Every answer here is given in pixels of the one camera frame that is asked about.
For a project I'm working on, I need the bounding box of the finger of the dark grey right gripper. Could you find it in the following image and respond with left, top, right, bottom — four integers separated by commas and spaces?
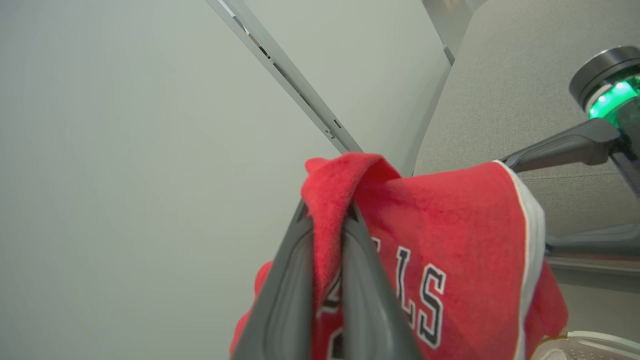
545, 223, 640, 257
501, 118, 622, 174

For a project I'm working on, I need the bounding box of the red basketball jersey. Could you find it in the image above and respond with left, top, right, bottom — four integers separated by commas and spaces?
229, 152, 569, 360

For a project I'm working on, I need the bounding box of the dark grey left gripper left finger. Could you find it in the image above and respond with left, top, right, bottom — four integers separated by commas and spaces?
231, 200, 317, 360

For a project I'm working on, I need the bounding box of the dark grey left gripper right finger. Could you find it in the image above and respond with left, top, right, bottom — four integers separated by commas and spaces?
341, 200, 423, 360

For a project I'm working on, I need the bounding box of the grey double partition post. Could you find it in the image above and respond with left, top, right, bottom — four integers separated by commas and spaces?
421, 0, 488, 66

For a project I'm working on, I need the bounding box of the grey fabric sofa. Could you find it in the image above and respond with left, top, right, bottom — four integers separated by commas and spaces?
414, 0, 640, 333

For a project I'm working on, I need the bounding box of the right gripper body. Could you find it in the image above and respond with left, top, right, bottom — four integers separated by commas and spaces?
585, 74, 640, 196

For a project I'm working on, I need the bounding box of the white laundry basket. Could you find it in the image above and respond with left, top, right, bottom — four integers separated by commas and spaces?
531, 330, 640, 360

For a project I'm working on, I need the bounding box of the grey slotted partition post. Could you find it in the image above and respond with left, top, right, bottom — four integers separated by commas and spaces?
205, 0, 363, 155

